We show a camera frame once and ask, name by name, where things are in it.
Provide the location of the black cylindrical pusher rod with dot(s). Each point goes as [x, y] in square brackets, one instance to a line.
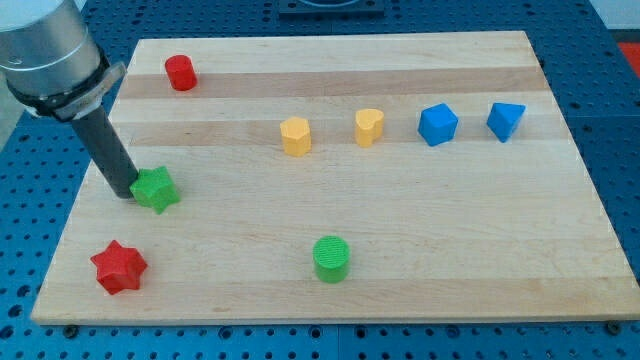
[106, 151]

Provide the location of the blue cube block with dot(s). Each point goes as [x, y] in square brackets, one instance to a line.
[437, 124]

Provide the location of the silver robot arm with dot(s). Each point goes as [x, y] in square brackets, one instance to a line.
[53, 67]

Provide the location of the green star block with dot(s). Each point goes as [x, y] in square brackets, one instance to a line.
[155, 189]

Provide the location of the red cylinder block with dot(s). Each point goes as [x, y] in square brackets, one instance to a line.
[181, 73]

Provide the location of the red star block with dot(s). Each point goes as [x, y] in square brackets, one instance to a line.
[119, 268]

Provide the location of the yellow hexagon block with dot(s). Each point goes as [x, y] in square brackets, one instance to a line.
[296, 136]

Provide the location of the green cylinder block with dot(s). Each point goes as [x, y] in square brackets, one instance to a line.
[331, 256]

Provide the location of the yellow heart block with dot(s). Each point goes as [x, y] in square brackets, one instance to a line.
[369, 124]

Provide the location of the wooden board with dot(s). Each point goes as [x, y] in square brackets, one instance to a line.
[470, 230]

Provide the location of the blue triangular block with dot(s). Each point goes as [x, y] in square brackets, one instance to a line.
[504, 119]

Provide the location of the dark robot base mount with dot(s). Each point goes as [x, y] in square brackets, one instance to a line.
[330, 7]

